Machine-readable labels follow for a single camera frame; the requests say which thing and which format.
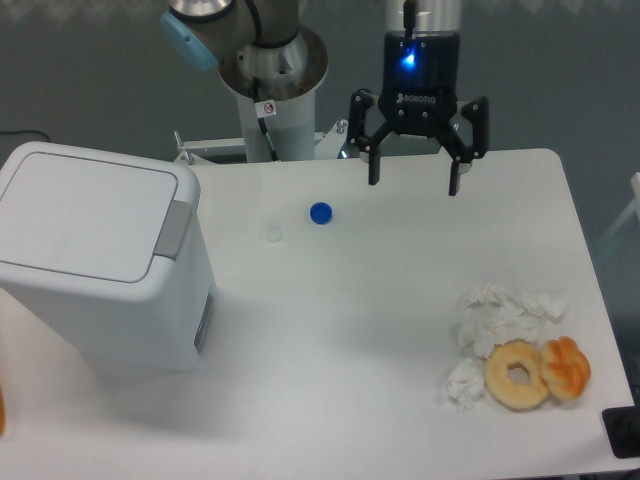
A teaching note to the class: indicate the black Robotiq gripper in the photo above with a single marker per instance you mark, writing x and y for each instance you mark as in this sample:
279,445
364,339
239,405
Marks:
418,98

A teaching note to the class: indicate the white trash can lid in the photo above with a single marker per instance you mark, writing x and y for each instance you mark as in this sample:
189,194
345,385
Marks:
82,217

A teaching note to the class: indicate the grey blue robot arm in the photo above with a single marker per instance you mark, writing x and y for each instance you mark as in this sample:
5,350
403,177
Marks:
409,18

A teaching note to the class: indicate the blue bottle cap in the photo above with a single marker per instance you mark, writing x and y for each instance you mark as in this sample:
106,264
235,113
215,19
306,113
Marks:
321,213

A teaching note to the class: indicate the white bottle cap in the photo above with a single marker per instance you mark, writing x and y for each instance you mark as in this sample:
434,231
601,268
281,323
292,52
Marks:
273,233

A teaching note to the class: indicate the white trash can body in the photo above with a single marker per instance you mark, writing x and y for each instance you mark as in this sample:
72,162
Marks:
158,321

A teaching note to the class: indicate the large crumpled white tissue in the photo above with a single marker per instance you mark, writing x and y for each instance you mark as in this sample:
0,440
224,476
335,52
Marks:
493,315

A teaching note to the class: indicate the crumpled white tissue right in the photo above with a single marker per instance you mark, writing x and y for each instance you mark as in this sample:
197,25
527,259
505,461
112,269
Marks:
546,305

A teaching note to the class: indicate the small crumpled white tissue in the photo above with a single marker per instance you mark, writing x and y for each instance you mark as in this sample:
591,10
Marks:
465,384

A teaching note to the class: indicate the orange glazed bread roll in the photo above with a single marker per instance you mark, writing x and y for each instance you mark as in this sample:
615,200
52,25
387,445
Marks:
564,368

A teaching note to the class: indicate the black device at edge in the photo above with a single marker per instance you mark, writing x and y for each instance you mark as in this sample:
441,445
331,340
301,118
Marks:
622,428

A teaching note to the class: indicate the orange object at edge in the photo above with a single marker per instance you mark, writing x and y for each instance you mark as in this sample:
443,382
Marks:
3,408

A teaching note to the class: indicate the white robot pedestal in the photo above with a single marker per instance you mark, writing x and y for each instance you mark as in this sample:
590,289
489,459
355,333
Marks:
274,78

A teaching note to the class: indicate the white frame at right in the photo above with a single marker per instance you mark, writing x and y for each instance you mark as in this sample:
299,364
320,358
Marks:
621,229

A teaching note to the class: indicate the ring donut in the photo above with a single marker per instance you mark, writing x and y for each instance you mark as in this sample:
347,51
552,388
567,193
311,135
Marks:
512,376

